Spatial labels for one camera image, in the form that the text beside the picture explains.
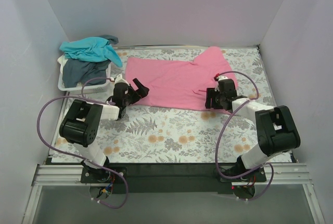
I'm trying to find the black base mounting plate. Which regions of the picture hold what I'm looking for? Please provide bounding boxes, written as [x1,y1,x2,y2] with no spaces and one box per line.
[80,163,267,194]

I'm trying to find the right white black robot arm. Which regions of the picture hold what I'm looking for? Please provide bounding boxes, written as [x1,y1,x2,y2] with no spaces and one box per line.
[205,75,301,181]

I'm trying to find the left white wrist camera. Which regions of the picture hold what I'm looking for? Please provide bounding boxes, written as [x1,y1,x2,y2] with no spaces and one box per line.
[109,74,129,84]

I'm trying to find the pink t shirt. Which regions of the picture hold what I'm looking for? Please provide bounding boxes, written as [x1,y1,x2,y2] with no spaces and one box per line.
[125,47,232,111]

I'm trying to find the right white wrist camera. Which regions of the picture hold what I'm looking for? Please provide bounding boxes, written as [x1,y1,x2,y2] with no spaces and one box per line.
[214,74,228,82]

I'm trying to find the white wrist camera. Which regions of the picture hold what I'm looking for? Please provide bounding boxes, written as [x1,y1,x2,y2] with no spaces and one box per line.
[214,74,228,82]
[109,74,129,84]

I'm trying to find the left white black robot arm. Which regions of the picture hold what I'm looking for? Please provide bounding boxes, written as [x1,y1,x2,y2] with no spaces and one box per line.
[59,78,149,182]

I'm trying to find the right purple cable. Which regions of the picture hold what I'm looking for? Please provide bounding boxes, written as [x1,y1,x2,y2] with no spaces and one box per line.
[215,70,274,202]

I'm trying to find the floral patterned table mat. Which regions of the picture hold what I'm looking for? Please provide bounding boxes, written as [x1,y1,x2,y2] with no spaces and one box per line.
[95,47,275,163]

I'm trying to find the white plastic basket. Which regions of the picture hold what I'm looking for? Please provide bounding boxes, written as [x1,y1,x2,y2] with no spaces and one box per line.
[57,55,111,95]

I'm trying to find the teal t shirt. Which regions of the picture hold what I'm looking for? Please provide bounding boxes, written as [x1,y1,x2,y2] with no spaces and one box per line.
[59,37,123,68]

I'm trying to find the grey blue t shirt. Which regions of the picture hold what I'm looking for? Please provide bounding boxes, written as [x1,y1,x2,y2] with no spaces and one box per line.
[58,35,123,88]

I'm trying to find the aluminium frame rail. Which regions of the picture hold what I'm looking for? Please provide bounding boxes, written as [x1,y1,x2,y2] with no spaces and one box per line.
[22,163,325,223]

